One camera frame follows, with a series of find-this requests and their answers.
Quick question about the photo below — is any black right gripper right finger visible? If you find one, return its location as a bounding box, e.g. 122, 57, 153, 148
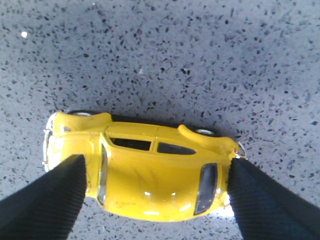
228, 158, 320, 240

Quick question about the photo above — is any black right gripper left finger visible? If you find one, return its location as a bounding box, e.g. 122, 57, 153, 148
0, 154, 87, 240

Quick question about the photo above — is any yellow toy beetle car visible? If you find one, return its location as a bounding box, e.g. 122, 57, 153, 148
42, 111, 244, 222

